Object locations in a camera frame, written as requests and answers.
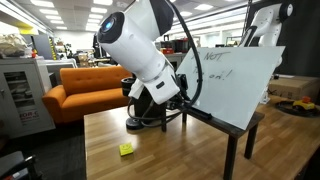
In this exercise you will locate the white board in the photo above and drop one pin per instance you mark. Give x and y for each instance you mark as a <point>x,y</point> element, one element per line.
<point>234,81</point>

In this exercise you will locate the black coffee maker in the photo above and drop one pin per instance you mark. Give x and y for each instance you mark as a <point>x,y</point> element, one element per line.
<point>144,113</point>

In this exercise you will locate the orange sofa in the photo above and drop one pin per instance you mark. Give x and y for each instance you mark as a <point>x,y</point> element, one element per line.
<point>84,91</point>

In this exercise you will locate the cardboard box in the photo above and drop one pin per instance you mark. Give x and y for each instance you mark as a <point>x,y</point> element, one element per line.
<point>295,87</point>

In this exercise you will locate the grey metal cabinet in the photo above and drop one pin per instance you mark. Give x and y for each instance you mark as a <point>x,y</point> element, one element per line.
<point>23,83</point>

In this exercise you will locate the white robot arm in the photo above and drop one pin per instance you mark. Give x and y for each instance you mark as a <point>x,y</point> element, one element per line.
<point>129,36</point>

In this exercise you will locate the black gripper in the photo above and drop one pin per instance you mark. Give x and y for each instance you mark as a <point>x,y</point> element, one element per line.
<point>178,100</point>

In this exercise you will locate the yellow smiley eraser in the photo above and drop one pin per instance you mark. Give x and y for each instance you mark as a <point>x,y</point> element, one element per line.
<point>126,149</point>

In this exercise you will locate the small black stand table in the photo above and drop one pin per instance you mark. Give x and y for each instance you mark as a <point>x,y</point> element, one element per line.
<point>205,147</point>

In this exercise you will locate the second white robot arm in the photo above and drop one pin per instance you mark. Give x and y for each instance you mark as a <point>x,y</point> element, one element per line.
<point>266,25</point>

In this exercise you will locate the yellow emergency stop button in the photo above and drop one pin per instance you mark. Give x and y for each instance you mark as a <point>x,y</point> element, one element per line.
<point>305,103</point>

